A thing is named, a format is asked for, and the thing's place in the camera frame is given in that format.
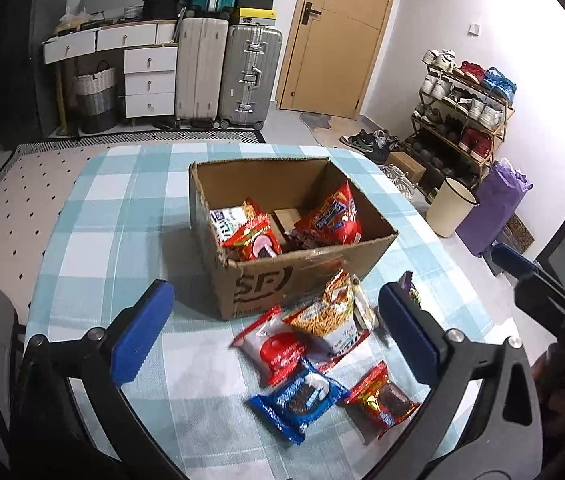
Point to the blue cookie packet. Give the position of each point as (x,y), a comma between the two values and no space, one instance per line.
(297,402)

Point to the orange white stick snack bag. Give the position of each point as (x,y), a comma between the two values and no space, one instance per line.
(225,222)
(330,320)

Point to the black refrigerator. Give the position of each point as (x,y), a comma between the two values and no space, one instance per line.
(42,85)

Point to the cream waste bin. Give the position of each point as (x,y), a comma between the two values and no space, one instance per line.
(450,210)

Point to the woven laundry basket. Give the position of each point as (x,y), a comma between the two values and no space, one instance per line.
(95,97)

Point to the patterned doormat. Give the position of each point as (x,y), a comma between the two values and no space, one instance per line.
(515,232)

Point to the shoe rack with shoes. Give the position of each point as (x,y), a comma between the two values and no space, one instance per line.
(462,105)

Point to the purple snack bag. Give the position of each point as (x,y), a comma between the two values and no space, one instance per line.
(409,287)

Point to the teal checked tablecloth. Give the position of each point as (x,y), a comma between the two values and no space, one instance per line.
(127,220)

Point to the red chocolate pie packet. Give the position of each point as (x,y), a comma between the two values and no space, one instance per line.
(382,402)

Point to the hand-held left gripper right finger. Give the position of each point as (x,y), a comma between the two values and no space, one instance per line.
(407,335)

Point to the brown cardboard box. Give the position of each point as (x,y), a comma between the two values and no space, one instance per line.
(272,280)

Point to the silver suitcase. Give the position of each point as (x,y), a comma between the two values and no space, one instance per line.
(250,75)

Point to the person's right hand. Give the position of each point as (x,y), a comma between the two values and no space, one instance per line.
(562,410)

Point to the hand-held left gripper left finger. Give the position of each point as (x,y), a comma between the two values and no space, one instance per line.
(142,330)

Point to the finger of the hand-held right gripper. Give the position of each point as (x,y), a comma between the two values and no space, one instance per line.
(552,305)
(510,257)

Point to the yellow black shoe box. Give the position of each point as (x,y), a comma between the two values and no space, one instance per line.
(256,16)

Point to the wooden shoe rack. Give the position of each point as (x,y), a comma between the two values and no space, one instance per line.
(505,117)

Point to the dotted beige rug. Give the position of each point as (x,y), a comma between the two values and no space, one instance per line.
(37,195)

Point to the white desk with drawers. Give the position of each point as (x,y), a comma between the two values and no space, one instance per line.
(150,80)

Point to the black case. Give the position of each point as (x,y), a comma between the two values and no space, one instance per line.
(161,8)

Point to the scattered sneakers group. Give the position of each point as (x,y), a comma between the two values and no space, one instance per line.
(367,142)

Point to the small brown carton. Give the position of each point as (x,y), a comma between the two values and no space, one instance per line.
(406,166)

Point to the white wall switch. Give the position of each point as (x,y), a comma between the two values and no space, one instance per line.
(473,29)

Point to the red chips bag blue label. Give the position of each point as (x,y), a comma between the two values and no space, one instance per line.
(330,220)

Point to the beige suitcase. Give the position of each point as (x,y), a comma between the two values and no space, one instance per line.
(201,70)

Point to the plastic bag with goods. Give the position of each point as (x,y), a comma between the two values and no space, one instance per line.
(75,19)

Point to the red white snack packet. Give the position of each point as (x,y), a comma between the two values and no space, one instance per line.
(255,245)
(272,345)

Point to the yellow wooden door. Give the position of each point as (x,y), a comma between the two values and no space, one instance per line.
(342,35)

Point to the clear cream cake packet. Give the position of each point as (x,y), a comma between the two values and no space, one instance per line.
(364,305)

